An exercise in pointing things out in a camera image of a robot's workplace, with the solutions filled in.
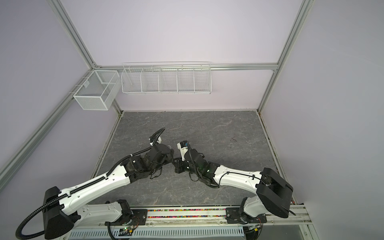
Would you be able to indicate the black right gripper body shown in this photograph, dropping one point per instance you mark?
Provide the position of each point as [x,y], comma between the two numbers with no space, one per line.
[184,166]

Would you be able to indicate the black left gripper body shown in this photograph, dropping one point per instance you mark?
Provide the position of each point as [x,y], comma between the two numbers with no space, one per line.
[168,160]

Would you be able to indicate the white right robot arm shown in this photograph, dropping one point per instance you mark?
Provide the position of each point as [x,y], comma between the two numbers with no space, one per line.
[272,194]

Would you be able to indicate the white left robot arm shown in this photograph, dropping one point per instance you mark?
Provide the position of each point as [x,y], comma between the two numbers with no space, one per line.
[60,206]

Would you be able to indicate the white mesh box basket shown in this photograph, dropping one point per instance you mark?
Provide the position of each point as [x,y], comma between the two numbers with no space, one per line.
[99,90]

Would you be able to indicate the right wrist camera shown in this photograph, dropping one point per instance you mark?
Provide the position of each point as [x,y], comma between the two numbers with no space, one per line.
[183,148]

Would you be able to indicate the white wire shelf basket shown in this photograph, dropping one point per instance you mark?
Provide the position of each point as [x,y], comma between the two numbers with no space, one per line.
[167,78]

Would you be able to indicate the white vented cable duct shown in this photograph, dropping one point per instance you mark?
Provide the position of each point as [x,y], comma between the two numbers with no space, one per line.
[157,233]

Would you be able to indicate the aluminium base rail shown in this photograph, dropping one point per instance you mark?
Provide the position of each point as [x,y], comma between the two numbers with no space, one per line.
[126,220]

